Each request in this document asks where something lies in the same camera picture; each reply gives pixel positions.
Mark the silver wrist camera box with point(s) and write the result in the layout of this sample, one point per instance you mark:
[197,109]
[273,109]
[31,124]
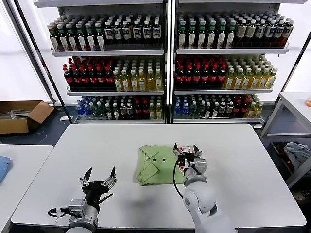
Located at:
[77,206]
[201,165]

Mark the light green polo shirt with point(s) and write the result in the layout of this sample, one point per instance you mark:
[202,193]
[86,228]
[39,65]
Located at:
[158,170]

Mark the dark bottle blue-white label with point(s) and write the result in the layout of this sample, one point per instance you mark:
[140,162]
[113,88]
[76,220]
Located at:
[288,32]
[126,33]
[279,32]
[147,33]
[270,32]
[261,32]
[157,33]
[118,34]
[137,33]
[109,34]

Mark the white paper scrap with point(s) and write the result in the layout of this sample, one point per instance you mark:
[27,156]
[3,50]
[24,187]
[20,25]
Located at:
[64,119]

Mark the clear plastic wrapped packets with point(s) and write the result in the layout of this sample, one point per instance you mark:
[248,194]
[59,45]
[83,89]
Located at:
[17,114]

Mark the brown cardboard box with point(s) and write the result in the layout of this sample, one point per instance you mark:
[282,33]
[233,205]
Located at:
[14,126]

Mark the red cloth item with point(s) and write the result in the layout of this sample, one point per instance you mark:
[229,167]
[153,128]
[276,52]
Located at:
[288,160]

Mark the crumpled grey-blue cloth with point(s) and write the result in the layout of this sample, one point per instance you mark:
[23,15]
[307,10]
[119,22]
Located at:
[296,153]

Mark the grey frame side table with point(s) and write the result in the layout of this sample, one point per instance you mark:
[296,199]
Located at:
[291,97]

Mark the dark bottle beige label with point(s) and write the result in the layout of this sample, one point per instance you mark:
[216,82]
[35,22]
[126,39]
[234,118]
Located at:
[241,32]
[251,32]

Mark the dark storage bin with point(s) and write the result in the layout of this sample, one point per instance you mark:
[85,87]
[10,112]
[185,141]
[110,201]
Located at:
[275,149]

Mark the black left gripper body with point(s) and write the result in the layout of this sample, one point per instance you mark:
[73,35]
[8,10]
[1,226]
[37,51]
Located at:
[94,191]

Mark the orange packaged item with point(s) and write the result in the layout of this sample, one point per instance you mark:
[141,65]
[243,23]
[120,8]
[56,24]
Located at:
[308,103]

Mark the red-cap cola bottle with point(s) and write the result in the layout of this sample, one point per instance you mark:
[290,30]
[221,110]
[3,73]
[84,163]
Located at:
[76,79]
[236,109]
[68,78]
[213,77]
[92,79]
[205,77]
[221,77]
[145,111]
[244,109]
[180,77]
[197,78]
[109,79]
[101,79]
[189,78]
[84,79]
[138,111]

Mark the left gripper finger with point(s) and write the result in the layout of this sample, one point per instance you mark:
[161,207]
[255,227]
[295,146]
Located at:
[111,180]
[85,179]

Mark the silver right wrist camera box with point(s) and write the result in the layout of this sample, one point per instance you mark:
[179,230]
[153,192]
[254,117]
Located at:
[201,165]

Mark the yellow juice bottle green band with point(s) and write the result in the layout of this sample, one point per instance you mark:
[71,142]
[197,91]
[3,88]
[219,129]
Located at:
[159,81]
[151,82]
[229,81]
[152,112]
[142,82]
[255,81]
[259,110]
[252,111]
[118,82]
[159,112]
[247,81]
[264,80]
[272,80]
[134,82]
[126,82]
[238,81]

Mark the green tinted water bottle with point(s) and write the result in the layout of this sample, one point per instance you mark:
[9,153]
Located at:
[102,112]
[95,111]
[201,110]
[193,109]

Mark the blue water bottle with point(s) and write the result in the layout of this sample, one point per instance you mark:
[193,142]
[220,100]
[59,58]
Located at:
[87,111]
[81,109]
[185,109]
[178,109]

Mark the green-cap dark tea bottle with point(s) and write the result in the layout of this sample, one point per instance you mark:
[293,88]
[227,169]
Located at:
[231,36]
[100,38]
[212,36]
[182,36]
[54,38]
[192,36]
[63,38]
[81,38]
[91,38]
[72,38]
[221,36]
[202,36]

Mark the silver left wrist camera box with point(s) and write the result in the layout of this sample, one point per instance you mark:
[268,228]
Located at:
[77,206]

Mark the small dark white-cap bottle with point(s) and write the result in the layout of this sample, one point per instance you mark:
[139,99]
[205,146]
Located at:
[116,113]
[123,112]
[109,112]
[208,111]
[129,112]
[229,109]
[222,110]
[215,111]

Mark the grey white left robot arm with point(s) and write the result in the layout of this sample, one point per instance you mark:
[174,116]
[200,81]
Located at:
[83,223]

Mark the black slanted frame pole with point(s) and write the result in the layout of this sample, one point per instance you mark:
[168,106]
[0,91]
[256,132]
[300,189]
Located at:
[296,68]
[44,63]

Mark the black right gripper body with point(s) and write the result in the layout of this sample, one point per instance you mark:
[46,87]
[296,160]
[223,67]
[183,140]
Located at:
[187,160]

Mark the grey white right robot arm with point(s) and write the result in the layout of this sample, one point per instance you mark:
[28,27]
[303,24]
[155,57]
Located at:
[201,199]

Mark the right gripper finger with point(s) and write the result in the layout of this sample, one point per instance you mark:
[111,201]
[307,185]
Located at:
[177,151]
[196,154]

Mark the folded blue cloth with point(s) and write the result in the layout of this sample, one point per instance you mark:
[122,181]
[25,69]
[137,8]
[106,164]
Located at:
[3,167]

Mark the grey metal shelf unit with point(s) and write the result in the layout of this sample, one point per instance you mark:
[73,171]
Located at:
[230,51]
[109,53]

